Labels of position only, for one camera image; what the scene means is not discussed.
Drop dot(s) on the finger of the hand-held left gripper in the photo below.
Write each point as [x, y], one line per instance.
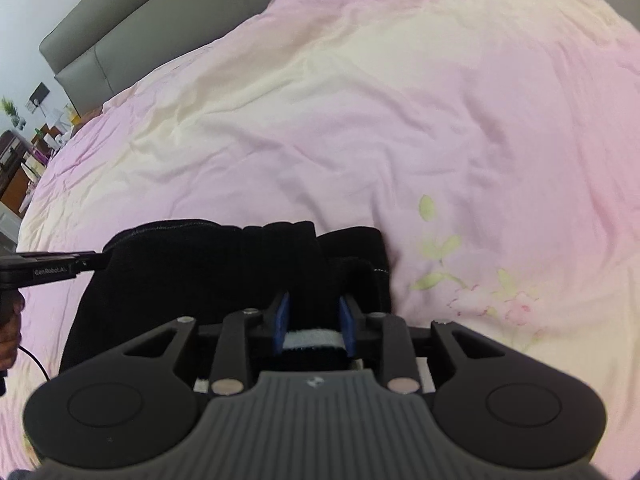
[92, 261]

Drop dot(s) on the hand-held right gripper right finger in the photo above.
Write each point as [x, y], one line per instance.
[347, 322]

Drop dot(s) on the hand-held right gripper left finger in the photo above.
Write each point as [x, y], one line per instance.
[282, 320]

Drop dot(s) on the black pants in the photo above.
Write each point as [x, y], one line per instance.
[200, 280]

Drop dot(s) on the person's left hand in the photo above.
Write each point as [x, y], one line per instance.
[10, 332]

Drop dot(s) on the wooden nightstand with cosmetics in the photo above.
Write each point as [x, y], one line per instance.
[22, 185]

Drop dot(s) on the dark suitcase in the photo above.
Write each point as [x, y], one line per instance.
[10, 155]

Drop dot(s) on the cluster of cosmetic bottles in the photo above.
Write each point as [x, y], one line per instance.
[42, 145]

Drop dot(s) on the small potted plant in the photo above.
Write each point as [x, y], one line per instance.
[12, 112]

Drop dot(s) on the pink floral blanket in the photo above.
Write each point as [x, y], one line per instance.
[400, 135]

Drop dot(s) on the grey padded headboard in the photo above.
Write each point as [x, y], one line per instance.
[150, 25]

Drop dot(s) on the black wall socket panel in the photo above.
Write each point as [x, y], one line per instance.
[39, 96]

